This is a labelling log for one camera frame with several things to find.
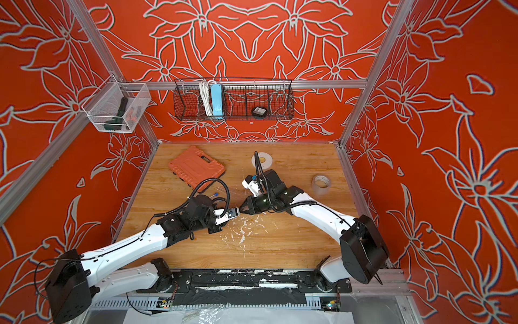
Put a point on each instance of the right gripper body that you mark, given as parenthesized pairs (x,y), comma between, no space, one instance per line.
(261,204)

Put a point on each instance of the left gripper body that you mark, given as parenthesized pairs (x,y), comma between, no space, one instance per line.
(209,223)

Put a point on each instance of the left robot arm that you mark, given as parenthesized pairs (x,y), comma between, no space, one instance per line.
(78,280)

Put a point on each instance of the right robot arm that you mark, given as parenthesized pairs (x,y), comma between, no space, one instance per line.
(363,250)

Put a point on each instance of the white tape roll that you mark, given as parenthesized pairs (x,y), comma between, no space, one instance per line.
(266,161)

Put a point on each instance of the orange plastic tool case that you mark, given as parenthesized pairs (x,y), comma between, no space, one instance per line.
(193,166)

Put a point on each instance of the clear tape roll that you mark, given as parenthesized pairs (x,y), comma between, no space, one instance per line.
(321,184)

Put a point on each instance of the small black device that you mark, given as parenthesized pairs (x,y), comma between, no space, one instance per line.
(259,112)

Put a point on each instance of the light blue box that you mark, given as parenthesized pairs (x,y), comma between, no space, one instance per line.
(216,92)

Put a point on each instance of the green black tool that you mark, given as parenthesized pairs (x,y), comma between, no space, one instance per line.
(115,123)

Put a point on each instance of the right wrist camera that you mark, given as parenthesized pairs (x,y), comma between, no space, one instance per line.
(251,183)

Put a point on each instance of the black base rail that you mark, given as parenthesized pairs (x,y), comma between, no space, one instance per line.
(275,288)

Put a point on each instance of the black wire basket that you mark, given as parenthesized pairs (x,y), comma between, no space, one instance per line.
(192,99)

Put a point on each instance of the clear acrylic wall box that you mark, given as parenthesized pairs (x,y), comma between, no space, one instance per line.
(104,102)

